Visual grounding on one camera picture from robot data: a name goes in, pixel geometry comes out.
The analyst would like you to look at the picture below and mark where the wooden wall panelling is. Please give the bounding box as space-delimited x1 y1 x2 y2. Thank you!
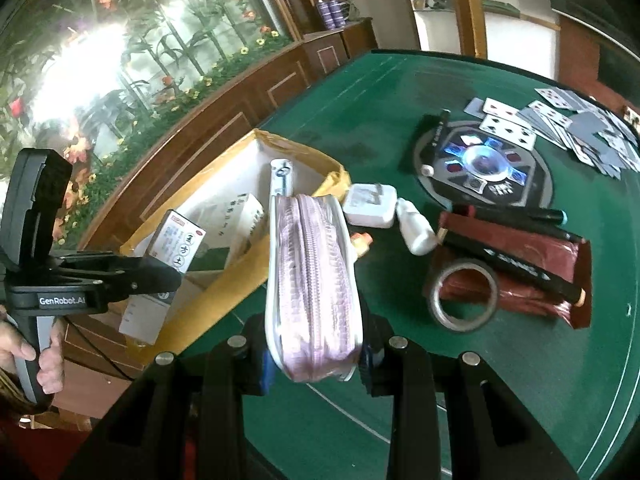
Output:
50 42 321 411

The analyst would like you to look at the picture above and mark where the golden wooden door frame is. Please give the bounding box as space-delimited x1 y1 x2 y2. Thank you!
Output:
442 0 488 59

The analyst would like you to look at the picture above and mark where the black marker teal tip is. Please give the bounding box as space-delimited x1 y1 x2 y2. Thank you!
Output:
451 203 569 224

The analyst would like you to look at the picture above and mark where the round table control panel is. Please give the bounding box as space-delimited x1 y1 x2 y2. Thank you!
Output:
412 119 554 211

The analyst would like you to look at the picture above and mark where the yellow taped cardboard box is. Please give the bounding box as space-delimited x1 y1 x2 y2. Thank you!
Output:
120 128 351 361

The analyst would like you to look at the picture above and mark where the dark red packet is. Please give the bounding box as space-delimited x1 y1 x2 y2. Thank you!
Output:
425 210 593 331

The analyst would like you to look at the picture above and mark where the long white box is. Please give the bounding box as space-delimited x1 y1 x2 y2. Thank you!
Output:
269 158 293 201

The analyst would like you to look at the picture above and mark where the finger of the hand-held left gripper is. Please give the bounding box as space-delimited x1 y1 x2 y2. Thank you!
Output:
52 252 151 273
97 260 182 313

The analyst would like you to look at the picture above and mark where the white charger adapter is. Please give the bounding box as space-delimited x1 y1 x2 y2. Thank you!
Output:
342 183 399 228

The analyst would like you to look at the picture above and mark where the black marker peach tip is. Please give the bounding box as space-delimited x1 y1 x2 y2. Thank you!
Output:
437 229 587 307

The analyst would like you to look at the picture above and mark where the person's left hand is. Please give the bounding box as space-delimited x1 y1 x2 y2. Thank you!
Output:
0 310 67 387

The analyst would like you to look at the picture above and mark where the pink zip pouch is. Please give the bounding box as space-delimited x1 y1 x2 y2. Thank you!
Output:
265 192 363 383

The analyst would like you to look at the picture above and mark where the floral wall mural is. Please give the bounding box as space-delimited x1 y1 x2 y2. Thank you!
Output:
0 0 296 241

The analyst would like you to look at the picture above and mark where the wooden side cabinet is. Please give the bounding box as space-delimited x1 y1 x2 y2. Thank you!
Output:
302 16 379 78

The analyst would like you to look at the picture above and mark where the black marker white cap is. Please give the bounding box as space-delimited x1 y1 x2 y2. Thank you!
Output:
419 109 452 178

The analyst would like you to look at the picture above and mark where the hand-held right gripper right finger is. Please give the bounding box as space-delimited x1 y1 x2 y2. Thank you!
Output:
360 310 576 480

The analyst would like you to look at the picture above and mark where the small white bottle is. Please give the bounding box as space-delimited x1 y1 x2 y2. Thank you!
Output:
395 197 438 255

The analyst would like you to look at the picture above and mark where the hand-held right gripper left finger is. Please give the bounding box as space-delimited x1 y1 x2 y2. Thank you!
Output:
65 312 273 480

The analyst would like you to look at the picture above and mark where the green white medicine box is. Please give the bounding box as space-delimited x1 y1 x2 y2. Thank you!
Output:
187 193 268 273

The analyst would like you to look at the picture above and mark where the scattered playing cards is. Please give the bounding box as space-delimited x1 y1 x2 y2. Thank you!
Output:
462 87 640 179

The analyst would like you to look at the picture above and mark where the black marker pen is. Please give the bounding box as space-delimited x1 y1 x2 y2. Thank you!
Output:
477 217 585 245

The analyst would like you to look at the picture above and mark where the white red medicine box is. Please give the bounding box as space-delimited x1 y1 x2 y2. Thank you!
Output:
119 208 207 346

